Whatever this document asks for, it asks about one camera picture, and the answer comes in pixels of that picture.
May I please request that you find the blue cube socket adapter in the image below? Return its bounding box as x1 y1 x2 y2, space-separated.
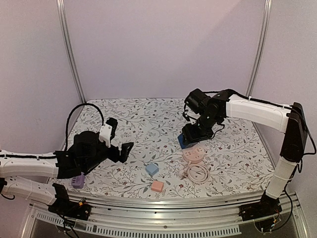
177 133 198 149

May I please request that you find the light blue plug adapter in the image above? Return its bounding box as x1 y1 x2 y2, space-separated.
145 164 159 176

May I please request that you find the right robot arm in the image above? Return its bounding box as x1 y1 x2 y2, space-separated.
180 89 312 216

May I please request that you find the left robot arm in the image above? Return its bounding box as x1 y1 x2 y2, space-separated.
0 118 134 215

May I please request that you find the pink plug adapter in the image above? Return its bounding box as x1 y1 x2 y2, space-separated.
151 180 164 192

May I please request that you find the pink round power strip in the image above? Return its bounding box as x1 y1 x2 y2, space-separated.
182 147 205 164

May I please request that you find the purple power strip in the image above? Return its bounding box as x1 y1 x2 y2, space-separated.
71 173 85 189

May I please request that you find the floral table cloth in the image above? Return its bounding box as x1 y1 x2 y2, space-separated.
68 99 273 200

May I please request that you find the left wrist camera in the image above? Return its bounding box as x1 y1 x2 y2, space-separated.
99 124 112 148

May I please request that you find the aluminium front rail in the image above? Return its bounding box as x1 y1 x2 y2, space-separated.
18 190 313 238

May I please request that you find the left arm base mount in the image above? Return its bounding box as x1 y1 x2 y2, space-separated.
48 183 92 221

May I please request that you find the right aluminium frame post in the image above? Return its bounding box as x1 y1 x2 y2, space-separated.
242 0 273 105

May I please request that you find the aluminium frame post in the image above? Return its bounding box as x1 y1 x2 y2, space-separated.
56 0 87 103
242 0 273 105

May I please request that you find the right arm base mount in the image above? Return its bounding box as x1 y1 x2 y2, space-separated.
238 192 282 221

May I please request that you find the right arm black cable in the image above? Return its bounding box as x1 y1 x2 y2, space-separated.
203 88 317 156

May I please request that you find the left aluminium frame post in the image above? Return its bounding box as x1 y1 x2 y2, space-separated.
56 0 87 103

